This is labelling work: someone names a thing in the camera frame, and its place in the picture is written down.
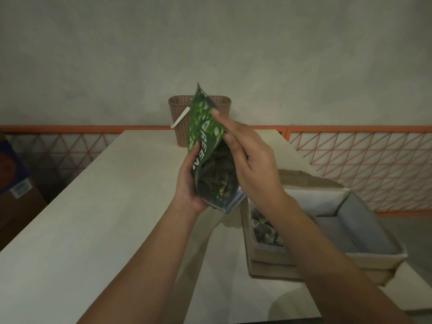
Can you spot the person's right hand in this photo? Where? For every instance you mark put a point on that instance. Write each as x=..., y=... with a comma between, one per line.
x=256, y=172

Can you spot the person's left hand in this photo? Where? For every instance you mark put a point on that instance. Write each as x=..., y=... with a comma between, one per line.
x=189, y=190

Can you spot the pile of green tea bags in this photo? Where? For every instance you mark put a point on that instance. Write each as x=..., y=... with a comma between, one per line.
x=219, y=172
x=265, y=232

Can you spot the green tea pouch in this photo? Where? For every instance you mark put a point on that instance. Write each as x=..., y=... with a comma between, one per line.
x=204, y=131

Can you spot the beige fabric storage box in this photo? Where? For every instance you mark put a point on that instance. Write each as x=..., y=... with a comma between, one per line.
x=364, y=259

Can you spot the person's right forearm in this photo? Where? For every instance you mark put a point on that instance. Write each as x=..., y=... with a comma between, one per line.
x=330, y=273

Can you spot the person's left forearm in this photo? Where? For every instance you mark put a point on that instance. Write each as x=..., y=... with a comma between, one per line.
x=135, y=276

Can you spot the brown perforated plastic basket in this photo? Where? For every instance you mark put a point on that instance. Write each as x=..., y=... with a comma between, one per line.
x=179, y=131

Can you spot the orange metal mesh fence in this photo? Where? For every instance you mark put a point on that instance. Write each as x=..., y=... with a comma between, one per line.
x=354, y=129

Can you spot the blue printed cardboard carton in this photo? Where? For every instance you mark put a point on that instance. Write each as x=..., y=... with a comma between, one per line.
x=17, y=205

